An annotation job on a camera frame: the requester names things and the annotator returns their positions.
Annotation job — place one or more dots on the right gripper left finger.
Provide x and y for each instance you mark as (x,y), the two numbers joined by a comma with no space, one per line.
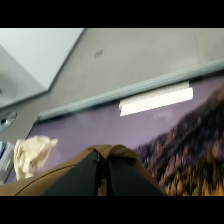
(80,176)

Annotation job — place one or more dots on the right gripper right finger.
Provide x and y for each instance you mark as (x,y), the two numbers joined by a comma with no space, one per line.
(131,178)

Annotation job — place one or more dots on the cream garment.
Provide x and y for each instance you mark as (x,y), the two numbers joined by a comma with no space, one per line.
(31,156)

